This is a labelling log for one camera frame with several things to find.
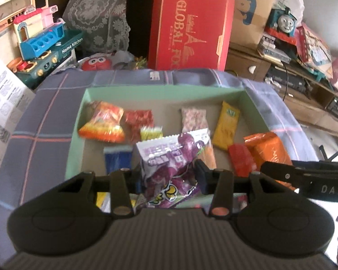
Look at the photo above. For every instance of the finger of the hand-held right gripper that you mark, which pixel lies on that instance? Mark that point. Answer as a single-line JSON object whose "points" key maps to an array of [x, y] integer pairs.
{"points": [[278, 171]]}

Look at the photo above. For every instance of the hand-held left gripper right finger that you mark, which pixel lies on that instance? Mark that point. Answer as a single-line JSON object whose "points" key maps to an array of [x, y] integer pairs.
{"points": [[202, 175]]}

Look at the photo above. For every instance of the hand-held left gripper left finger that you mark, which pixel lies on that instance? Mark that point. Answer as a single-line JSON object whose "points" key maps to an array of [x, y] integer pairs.
{"points": [[119, 191]]}

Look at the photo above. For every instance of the long orange snack packet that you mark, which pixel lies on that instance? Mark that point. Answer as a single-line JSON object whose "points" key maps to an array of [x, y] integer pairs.
{"points": [[270, 149]]}

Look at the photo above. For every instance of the purple grape candy packet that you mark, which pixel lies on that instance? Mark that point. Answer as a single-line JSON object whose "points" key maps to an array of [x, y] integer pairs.
{"points": [[169, 168]]}

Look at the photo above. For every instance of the pink and blue snack packet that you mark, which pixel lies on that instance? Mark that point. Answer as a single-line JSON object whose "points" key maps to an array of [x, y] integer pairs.
{"points": [[240, 202]]}

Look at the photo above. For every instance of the yellow mango bar packet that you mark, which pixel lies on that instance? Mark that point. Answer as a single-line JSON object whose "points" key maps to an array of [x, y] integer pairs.
{"points": [[226, 126]]}

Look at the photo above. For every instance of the pink patterned snack packet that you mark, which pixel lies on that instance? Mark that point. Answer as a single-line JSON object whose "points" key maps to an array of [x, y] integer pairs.
{"points": [[195, 118]]}

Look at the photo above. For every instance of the small yellow-green candy packet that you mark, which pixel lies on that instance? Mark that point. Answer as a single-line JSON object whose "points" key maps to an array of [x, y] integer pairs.
{"points": [[151, 133]]}

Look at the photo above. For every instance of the orange noodle snack packet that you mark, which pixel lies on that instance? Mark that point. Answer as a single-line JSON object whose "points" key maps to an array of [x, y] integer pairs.
{"points": [[102, 123]]}

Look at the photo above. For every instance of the red patterned candy packet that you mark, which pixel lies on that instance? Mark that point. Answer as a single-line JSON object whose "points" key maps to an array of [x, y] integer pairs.
{"points": [[139, 122]]}

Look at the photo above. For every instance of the green cardboard box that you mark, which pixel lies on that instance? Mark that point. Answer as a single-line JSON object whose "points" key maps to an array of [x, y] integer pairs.
{"points": [[169, 104]]}

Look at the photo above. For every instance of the black electronic device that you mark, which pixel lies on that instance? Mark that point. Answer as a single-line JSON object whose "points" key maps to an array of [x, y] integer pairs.
{"points": [[287, 78]]}

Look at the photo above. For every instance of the plaid blanket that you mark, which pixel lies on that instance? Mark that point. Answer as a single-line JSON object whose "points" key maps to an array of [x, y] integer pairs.
{"points": [[45, 112]]}

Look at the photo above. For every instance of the wooden cabinet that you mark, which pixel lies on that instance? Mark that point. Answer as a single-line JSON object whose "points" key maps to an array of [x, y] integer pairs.
{"points": [[242, 62]]}

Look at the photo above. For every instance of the red plush toy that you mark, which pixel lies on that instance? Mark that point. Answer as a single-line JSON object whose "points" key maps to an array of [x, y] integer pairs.
{"points": [[97, 63]]}

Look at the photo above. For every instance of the white instruction sheet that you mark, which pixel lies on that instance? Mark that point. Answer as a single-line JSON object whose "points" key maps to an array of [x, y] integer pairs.
{"points": [[2, 104]]}

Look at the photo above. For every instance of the cardboard box with bear print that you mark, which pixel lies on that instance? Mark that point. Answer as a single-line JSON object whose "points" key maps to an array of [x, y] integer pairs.
{"points": [[253, 25]]}

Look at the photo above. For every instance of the blue toy train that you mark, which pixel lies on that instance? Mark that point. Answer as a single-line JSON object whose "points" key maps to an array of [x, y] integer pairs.
{"points": [[283, 22]]}

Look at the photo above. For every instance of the red gift box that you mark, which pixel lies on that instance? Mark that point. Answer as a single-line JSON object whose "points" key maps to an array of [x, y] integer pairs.
{"points": [[186, 19]]}

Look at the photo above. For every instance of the toy kitchen set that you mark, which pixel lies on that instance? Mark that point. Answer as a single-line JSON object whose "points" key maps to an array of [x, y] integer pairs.
{"points": [[39, 42]]}

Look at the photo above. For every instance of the white plastic bag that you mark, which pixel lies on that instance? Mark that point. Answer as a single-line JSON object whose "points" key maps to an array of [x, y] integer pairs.
{"points": [[291, 0]]}

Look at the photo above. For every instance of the grey lace cloth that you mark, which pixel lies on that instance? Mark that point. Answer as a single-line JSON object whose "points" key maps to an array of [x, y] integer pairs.
{"points": [[98, 14]]}

